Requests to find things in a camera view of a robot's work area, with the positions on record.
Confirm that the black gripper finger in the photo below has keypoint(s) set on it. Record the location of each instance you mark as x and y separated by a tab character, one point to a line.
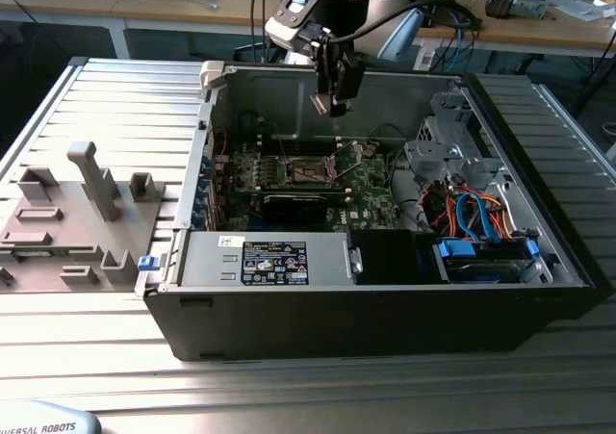
349	78
326	68

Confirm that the silver CPU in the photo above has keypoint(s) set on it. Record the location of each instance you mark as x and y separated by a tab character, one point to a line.
321	104

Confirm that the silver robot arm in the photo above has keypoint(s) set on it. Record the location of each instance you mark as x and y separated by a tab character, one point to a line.
385	20

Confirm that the metal locking lever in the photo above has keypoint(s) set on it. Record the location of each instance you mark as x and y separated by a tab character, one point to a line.
281	141

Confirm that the silver coin battery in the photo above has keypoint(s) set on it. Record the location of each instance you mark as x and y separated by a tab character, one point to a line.
368	151

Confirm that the silver metal drive cage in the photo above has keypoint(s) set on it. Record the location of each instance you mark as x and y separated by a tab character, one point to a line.
426	160

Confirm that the beige case latch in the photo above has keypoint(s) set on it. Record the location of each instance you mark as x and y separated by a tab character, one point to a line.
212	74

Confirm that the green motherboard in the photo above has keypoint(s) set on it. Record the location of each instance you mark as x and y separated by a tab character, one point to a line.
373	198

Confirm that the black graphics card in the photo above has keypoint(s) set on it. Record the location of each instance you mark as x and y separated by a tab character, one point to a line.
293	208

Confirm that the copper heatsink cooler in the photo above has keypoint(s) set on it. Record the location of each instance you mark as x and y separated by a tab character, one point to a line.
503	3

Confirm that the black plastic shroud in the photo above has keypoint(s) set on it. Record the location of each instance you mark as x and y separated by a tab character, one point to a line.
385	256

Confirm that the wooden desk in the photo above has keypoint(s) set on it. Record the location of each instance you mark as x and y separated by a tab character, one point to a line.
529	32
144	8

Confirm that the hard disk in blue carrier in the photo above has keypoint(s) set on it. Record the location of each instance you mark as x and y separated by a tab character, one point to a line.
457	251

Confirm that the grey power supply unit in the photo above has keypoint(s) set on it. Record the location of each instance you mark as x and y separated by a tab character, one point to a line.
207	261

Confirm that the black PC case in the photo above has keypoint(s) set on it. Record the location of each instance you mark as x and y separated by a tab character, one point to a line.
337	323

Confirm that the blue case latch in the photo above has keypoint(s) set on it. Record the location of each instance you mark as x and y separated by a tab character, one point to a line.
147	263

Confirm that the grey parts rack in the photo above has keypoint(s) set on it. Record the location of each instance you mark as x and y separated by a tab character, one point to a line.
72	241

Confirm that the pale blue teach pendant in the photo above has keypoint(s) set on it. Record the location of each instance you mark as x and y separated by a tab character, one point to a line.
48	419

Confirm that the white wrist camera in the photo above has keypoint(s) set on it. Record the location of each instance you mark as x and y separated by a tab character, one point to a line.
284	27

